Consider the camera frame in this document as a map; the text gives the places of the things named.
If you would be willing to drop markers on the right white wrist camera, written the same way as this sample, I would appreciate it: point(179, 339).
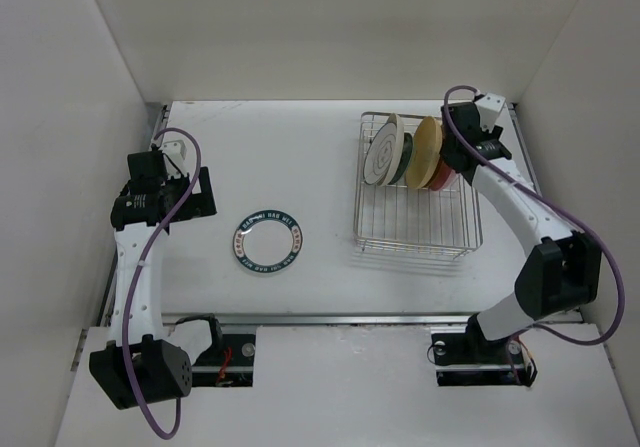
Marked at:
point(489, 107)

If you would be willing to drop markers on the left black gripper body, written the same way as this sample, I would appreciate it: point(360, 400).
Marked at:
point(200, 204)

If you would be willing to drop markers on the dark green patterned plate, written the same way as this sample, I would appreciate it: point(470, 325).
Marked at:
point(405, 159)

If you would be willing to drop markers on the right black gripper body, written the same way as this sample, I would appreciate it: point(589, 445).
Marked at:
point(495, 135)

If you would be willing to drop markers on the right aluminium rail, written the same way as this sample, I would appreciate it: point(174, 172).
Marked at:
point(522, 144)

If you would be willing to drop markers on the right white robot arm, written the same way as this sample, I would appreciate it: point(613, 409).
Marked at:
point(562, 266)

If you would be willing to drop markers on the beige yellow plate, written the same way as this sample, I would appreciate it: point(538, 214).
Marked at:
point(427, 143)

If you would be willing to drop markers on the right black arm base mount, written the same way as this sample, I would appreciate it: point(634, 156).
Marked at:
point(460, 364)

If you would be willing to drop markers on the metal wire dish rack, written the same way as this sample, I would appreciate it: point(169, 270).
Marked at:
point(396, 219)

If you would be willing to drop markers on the pink plate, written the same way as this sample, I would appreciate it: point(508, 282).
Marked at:
point(446, 177)

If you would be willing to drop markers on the white plate with black rings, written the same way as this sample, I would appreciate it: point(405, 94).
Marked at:
point(384, 153)

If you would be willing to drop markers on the front aluminium rail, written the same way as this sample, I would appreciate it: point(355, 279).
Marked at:
point(328, 319)

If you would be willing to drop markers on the brown yellow patterned plate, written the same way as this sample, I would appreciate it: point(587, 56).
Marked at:
point(434, 177)

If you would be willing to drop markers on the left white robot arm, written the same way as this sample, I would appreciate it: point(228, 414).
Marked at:
point(139, 347)

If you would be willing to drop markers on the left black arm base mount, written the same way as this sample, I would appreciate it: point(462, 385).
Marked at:
point(230, 366)

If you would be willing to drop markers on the green rimmed white plate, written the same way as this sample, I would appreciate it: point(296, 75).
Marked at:
point(267, 242)

